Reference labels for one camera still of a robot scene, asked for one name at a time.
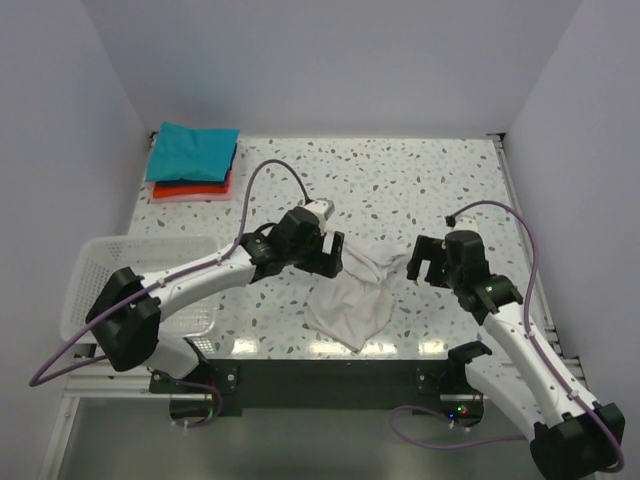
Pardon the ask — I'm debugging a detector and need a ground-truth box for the white plastic basket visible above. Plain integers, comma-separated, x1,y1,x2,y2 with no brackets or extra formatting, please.
59,236,220,341

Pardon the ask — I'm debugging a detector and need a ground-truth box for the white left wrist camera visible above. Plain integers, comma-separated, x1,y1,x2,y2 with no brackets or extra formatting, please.
304,199,335,221

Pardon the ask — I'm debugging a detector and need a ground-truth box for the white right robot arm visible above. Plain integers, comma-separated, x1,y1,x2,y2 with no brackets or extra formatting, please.
407,230,625,479

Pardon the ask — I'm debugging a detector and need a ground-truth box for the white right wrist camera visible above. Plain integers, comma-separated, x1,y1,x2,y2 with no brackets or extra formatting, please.
445,214,479,233

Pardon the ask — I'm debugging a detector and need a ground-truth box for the teal folded t-shirt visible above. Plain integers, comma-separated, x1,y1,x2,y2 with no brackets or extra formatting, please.
145,122,240,182

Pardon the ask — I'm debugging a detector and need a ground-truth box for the pink folded t-shirt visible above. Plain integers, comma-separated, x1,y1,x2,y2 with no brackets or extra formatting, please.
150,182,232,203

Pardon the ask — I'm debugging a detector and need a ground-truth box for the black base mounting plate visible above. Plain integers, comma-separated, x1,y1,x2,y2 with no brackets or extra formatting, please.
148,357,501,431

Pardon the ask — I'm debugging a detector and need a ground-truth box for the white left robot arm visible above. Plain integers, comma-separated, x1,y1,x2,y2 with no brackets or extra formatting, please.
86,200,344,383

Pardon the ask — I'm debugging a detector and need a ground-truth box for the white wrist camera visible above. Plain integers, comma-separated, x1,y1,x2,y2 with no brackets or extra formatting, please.
445,214,479,233
304,199,335,221

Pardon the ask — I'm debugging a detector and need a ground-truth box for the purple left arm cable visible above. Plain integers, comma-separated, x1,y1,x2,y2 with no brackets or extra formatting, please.
28,159,314,389

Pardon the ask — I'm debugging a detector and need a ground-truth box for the orange folded t-shirt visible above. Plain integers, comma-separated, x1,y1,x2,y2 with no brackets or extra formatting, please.
152,170,233,198

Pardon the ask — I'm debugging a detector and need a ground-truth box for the white t-shirt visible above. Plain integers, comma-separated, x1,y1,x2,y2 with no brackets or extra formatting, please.
305,237,407,352

